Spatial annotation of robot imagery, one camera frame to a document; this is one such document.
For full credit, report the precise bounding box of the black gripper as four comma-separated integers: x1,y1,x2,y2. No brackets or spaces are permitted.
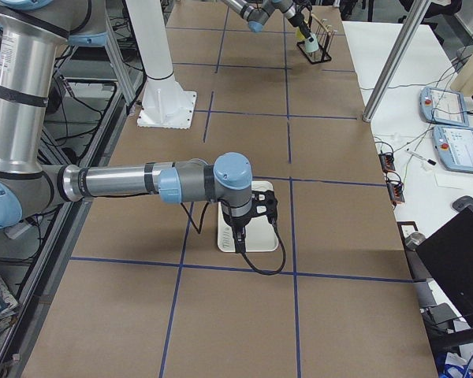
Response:
231,190,278,253
292,13,311,38

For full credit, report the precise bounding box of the light green plastic cup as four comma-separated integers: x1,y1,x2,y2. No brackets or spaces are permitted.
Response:
304,32,319,54

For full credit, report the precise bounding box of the yellow plastic cup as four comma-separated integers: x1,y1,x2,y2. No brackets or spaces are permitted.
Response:
296,28,305,41

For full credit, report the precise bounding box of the cream bear print tray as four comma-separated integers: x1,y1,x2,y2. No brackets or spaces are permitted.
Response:
217,180,280,254

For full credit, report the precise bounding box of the upper blue teach pendant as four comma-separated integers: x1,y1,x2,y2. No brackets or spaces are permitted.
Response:
419,86,469,127

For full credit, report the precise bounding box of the blue teach pendant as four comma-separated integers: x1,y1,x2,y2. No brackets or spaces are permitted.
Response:
419,86,469,127
433,124,473,173

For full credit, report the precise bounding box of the silver metal cylinder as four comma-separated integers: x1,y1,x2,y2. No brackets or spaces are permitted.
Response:
404,232,426,251

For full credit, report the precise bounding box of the lower blue teach pendant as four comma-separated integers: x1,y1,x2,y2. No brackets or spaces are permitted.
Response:
433,124,473,173

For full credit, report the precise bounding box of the black computer monitor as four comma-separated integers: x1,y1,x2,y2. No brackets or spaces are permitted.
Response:
416,206,473,327

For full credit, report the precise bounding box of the black wire cup rack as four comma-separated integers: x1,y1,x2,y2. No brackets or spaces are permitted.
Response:
296,13,337,65

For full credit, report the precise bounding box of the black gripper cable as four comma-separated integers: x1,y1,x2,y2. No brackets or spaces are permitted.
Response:
240,220,287,276

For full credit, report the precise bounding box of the silver aluminium frame post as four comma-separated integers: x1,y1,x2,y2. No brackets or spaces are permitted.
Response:
363,0,431,123

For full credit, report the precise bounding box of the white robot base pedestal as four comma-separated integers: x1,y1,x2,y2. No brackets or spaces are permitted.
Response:
126,0,197,129

